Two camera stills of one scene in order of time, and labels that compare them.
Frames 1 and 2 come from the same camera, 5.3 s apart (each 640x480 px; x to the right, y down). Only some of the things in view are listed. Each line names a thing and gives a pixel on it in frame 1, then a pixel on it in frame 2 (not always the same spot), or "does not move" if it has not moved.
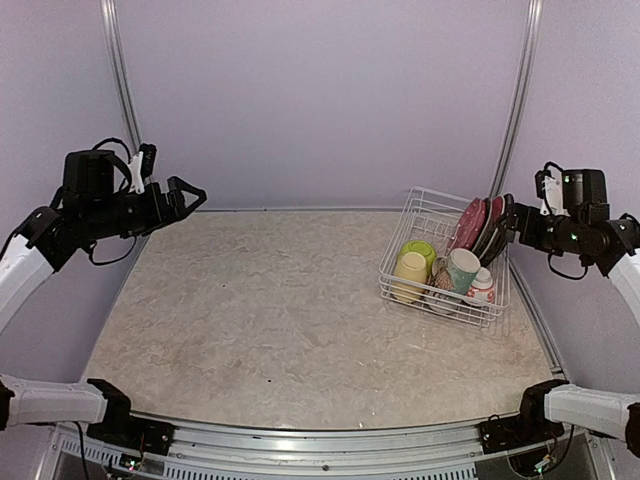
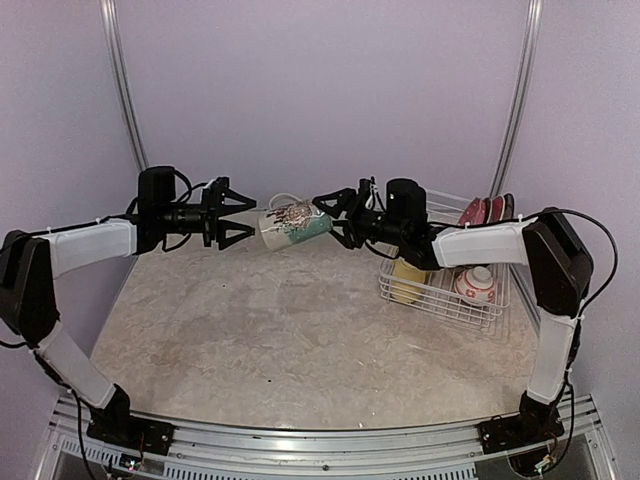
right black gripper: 529,236 → 348,196
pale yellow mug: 412,267 does not move
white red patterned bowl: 482,286 does not move
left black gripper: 161,212 → 211,211
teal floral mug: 462,265 → 290,221
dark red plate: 496,212 does not move
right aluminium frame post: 508,145 does not move
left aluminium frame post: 121,69 does not move
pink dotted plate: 469,225 does not move
